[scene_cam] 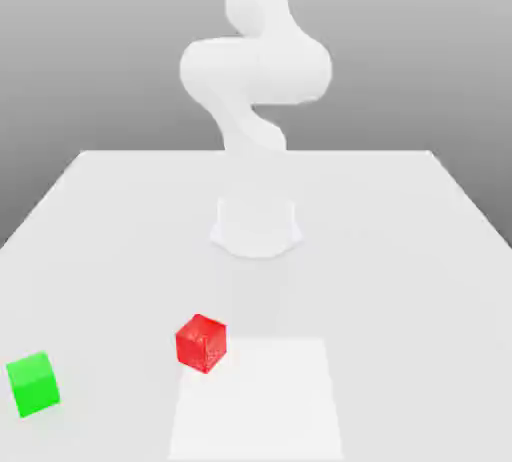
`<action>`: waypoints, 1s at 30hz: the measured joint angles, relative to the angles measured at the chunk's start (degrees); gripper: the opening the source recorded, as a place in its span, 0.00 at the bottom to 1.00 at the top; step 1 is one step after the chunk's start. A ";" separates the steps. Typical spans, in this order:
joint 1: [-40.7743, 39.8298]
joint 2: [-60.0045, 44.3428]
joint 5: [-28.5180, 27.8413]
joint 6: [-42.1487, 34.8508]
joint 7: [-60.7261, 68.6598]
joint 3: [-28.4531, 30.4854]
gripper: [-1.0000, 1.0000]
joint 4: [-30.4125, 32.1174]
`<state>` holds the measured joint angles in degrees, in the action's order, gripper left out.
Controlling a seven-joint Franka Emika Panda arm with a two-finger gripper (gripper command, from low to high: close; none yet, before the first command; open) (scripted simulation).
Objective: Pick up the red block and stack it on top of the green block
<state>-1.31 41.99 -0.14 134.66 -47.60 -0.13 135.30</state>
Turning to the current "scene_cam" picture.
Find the small red cube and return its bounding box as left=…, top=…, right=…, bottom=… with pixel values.
left=174, top=312, right=228, bottom=375

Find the small green cube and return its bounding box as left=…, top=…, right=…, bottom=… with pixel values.
left=5, top=350, right=62, bottom=419

